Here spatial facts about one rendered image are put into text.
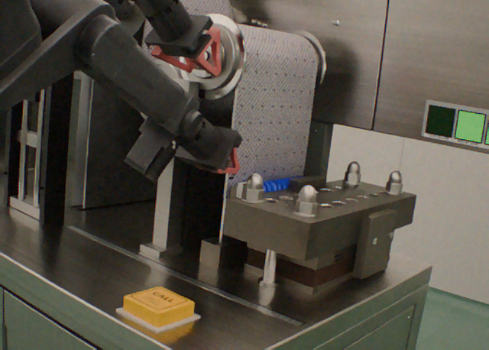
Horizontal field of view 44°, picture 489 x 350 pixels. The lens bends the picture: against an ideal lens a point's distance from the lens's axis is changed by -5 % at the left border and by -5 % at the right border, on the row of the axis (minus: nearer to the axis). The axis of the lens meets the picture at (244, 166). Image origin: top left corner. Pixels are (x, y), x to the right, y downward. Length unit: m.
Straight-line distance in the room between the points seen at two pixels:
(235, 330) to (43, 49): 0.51
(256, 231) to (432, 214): 2.83
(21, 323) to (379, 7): 0.90
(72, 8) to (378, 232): 0.74
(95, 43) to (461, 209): 3.31
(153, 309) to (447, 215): 3.02
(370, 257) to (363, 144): 2.84
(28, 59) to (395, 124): 0.90
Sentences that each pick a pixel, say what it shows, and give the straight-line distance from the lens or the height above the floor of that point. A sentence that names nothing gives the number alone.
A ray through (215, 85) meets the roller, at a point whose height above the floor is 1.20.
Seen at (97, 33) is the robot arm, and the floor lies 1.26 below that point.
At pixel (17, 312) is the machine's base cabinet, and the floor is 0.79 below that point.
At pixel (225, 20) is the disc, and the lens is 1.06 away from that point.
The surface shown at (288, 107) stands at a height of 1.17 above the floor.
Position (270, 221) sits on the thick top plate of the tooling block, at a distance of 0.96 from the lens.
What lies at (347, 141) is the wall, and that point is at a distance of 3.96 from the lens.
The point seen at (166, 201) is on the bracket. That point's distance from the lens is 1.09.
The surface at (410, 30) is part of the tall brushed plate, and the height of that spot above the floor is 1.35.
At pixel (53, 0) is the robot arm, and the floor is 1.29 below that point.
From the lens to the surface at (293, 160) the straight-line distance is 1.21.
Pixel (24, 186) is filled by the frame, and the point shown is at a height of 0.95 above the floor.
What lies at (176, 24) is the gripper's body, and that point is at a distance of 0.94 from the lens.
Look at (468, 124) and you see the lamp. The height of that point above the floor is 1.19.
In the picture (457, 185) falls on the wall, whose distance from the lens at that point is 3.68.
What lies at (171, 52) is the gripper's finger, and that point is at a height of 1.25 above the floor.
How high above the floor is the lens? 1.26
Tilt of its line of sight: 10 degrees down
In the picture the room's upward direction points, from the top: 7 degrees clockwise
